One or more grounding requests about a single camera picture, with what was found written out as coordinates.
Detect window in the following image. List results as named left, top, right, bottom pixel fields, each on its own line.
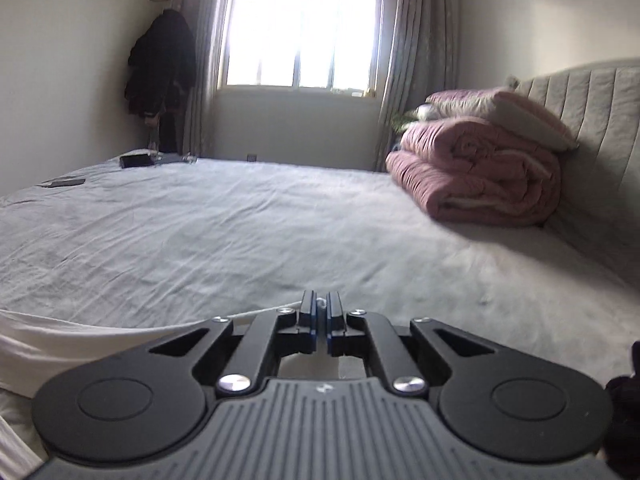
left=217, top=0, right=386, bottom=96

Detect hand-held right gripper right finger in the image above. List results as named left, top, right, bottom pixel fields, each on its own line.
left=324, top=291, right=493, bottom=396

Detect green patterned cloth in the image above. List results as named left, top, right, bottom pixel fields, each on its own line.
left=392, top=105, right=431, bottom=133

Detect pink folded quilt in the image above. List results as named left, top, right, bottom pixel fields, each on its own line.
left=385, top=116, right=563, bottom=228

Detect white coat stand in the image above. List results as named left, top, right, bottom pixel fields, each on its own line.
left=146, top=115, right=163, bottom=154

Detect grey padded headboard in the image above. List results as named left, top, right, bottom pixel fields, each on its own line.
left=515, top=60, right=640, bottom=301

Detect dark hanging coats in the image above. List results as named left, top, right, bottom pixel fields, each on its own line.
left=125, top=9, right=197, bottom=121

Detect black garment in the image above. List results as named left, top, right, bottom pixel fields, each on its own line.
left=602, top=340, right=640, bottom=480

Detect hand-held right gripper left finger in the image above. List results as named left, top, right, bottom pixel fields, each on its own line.
left=147, top=290, right=318, bottom=396

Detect pink pillow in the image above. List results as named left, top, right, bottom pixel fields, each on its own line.
left=425, top=86, right=580, bottom=152

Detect white pants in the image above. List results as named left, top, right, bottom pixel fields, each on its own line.
left=0, top=300, right=368, bottom=398

